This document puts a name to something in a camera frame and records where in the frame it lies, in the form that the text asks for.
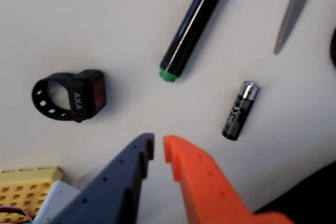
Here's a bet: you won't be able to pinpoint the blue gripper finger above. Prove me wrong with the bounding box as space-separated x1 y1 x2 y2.
49 133 155 224

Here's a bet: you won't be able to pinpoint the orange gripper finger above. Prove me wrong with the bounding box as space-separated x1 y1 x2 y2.
163 134 298 224

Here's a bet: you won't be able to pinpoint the black bike light red lens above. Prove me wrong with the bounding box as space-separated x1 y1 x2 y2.
31 69 107 123

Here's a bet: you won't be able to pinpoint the black AA battery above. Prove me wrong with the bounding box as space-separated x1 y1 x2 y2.
222 81 261 141

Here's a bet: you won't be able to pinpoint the black marker green cap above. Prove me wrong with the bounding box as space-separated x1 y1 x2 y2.
158 0 235 83

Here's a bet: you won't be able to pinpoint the red black wire bundle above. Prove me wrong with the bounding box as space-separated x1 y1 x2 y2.
0 206 34 221

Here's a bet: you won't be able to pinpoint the coiled black usb cable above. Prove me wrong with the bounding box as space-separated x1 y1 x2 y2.
329 26 336 71

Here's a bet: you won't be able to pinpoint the blue handled scissors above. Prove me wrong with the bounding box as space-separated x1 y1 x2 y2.
273 0 322 56

